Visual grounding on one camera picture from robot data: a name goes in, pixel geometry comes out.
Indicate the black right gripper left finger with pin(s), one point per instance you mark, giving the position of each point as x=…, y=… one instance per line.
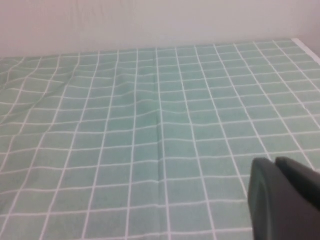
x=272, y=207

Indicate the green white checked tablecloth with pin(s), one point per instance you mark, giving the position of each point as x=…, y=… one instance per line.
x=125, y=137

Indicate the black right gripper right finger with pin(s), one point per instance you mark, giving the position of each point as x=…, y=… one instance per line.
x=305, y=182

